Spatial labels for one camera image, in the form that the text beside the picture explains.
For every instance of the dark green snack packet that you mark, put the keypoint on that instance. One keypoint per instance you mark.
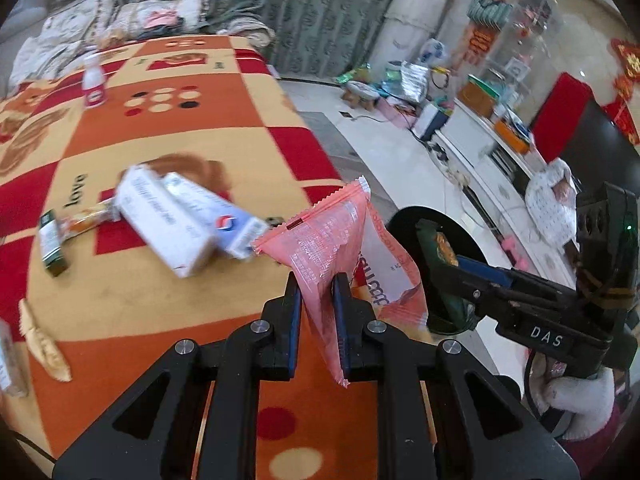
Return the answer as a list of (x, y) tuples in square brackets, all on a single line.
[(429, 245)]

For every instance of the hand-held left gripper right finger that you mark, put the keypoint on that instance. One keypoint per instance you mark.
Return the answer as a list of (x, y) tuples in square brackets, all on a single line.
[(341, 325)]

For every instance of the beige crinkled wrapper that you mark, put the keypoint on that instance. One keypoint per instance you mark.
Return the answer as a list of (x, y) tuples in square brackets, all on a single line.
[(42, 345)]

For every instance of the black trash bin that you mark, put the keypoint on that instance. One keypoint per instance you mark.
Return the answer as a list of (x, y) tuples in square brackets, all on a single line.
[(400, 230)]

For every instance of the white box round logo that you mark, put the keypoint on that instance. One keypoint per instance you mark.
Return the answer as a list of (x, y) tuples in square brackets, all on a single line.
[(225, 225)]

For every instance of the grey tufted sofa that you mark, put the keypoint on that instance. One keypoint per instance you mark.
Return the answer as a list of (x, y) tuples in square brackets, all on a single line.
[(22, 10)]

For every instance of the pink storage box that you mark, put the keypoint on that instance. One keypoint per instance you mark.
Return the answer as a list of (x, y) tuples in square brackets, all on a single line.
[(395, 112)]

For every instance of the navy white bag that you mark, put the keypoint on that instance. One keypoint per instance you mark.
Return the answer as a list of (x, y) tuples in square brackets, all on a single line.
[(430, 120)]

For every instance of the pink garment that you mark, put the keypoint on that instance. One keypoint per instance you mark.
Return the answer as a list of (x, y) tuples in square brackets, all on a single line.
[(162, 19)]

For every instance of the pink dumbbell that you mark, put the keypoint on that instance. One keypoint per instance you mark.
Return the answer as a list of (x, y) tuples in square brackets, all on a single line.
[(515, 255)]

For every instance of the white bottle pink label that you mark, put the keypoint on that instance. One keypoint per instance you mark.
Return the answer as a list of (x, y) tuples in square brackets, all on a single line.
[(94, 90)]

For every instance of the plain white cardboard box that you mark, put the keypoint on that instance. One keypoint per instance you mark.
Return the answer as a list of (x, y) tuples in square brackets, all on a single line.
[(160, 220)]

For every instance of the silver insulated bag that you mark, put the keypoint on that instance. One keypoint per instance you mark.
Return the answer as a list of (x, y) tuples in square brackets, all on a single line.
[(415, 80)]

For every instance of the red cloth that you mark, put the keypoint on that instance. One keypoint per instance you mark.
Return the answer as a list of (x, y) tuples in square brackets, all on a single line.
[(562, 110)]

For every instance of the small round stool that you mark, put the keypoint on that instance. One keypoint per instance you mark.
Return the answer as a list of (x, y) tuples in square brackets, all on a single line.
[(362, 91)]

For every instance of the small green box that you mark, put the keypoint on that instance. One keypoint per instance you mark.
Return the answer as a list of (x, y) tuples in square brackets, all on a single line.
[(50, 245)]

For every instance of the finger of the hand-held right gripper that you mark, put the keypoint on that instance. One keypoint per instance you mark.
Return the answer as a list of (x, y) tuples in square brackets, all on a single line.
[(465, 285), (482, 266)]

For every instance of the ruffled embroidered pillow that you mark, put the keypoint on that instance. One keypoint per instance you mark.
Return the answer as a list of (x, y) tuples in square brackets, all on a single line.
[(192, 12)]

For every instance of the pink snack packet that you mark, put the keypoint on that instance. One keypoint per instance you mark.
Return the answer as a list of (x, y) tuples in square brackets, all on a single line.
[(330, 230)]

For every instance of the white crumpled cloth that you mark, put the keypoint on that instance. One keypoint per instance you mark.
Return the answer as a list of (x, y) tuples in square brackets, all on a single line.
[(40, 55)]

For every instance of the white packet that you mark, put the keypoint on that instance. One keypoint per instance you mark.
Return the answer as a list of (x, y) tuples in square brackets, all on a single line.
[(10, 365)]

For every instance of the red orange printed blanket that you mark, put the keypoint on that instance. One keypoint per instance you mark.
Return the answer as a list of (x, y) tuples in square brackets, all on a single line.
[(150, 310)]

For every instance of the striped tote bag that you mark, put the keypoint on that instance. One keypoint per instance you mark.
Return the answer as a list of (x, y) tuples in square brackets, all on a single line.
[(487, 10)]

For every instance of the beige embroidered pillow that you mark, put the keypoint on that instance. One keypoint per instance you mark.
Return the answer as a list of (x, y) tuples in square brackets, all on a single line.
[(75, 15)]

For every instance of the orange snack wrapper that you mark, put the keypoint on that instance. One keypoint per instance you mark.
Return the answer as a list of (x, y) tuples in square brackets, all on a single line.
[(85, 221)]

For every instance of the green patterned curtain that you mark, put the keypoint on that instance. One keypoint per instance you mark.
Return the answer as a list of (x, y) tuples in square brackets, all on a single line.
[(300, 10)]

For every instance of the lace covered air conditioner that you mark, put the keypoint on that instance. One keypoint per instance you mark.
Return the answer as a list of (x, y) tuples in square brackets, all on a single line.
[(420, 15)]

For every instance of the red festive hanging decoration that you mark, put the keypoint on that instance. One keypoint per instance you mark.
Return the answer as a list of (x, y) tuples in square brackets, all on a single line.
[(627, 65)]

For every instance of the white power strip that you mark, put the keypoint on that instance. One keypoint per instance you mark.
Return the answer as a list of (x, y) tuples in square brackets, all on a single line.
[(452, 175)]

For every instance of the black television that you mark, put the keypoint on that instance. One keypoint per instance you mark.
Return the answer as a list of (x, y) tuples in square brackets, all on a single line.
[(600, 150)]

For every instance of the white television cabinet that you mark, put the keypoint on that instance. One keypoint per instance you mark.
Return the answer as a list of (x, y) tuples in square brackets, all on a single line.
[(480, 170)]

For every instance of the person's right forearm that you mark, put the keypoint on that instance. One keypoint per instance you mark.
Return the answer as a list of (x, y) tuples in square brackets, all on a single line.
[(585, 395)]

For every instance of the glass display shelf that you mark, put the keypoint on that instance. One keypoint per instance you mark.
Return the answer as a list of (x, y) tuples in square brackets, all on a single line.
[(530, 10)]

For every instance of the white plastic bag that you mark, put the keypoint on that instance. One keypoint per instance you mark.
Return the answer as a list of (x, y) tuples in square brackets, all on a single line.
[(432, 50)]

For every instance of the orange box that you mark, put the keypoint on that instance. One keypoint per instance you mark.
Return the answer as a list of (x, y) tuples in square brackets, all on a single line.
[(510, 137)]

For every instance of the red wall ornament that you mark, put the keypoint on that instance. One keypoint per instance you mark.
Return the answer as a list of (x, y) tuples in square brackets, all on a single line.
[(480, 40)]

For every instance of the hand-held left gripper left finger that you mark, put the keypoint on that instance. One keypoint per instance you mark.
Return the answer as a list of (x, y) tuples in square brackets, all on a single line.
[(295, 320)]

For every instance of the grey patterned rug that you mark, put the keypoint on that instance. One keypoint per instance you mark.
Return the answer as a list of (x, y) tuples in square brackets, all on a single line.
[(330, 135)]

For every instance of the white dotted cloth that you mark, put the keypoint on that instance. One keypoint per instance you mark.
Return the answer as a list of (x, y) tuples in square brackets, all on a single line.
[(545, 205)]

